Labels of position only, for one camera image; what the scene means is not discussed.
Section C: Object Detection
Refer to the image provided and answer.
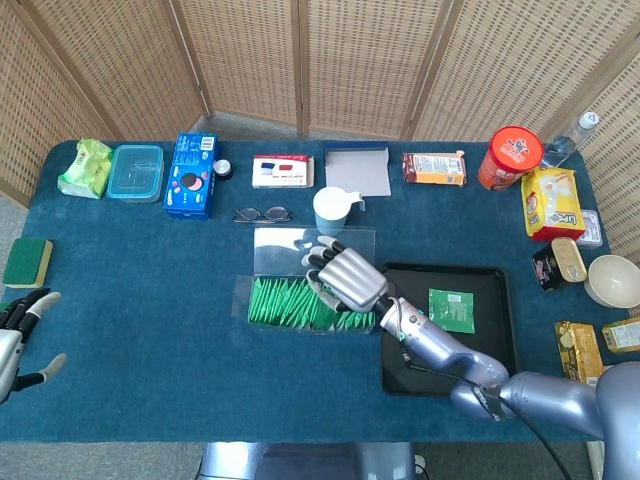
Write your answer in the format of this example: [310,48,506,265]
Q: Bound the gold tin can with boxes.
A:
[550,236,588,283]

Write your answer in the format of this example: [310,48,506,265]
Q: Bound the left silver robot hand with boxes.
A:
[0,287,68,405]

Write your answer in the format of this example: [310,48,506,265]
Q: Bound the transparent plastic box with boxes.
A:
[233,225,396,336]

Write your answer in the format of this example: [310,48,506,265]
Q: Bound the blue table cloth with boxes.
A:
[0,139,640,444]

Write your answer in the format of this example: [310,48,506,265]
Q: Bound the white blue handled cup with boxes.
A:
[312,186,367,237]

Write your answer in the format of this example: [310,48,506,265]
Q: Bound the green tissue pack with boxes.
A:
[56,138,114,200]

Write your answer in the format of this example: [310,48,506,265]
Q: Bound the silver-blue robot base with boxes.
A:
[197,442,426,480]

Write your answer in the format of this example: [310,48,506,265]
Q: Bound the thin-framed eyeglasses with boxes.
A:
[232,205,294,225]

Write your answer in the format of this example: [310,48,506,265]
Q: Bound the green yellow sponge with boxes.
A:
[2,237,55,290]

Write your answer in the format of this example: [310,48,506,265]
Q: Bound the black floral box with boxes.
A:
[531,243,569,292]

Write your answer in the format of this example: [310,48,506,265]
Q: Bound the woven wooden folding screen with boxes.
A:
[0,0,640,266]

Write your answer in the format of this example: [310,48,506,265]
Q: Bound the white box with red-blue print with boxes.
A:
[251,154,316,190]

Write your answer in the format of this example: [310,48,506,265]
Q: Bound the orange brown snack pack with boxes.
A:
[402,151,469,187]

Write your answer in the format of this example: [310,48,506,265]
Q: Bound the gold yellow snack package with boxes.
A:
[553,321,605,386]

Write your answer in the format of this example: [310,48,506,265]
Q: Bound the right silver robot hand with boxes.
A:
[299,234,391,314]

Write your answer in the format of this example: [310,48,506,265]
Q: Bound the yellow green carton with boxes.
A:
[601,317,640,354]

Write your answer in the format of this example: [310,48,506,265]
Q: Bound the yellow snack bag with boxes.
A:
[520,167,587,243]

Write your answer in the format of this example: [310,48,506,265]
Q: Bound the black plastic tray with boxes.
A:
[380,262,517,397]

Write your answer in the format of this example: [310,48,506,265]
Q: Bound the cream bowl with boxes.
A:
[587,254,640,309]

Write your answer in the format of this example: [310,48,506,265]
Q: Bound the blue-lidded clear food container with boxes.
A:
[105,144,165,203]

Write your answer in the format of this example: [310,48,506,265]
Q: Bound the orange canister with red lid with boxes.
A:
[477,125,545,193]

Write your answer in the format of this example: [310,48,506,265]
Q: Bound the open blue grey box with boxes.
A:
[323,143,393,199]

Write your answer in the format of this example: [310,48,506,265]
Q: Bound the green tea packet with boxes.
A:
[427,288,476,335]

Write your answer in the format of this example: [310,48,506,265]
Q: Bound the clear water bottle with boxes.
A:
[541,110,601,170]

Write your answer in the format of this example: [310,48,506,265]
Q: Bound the blue cookie box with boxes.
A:
[163,132,220,220]

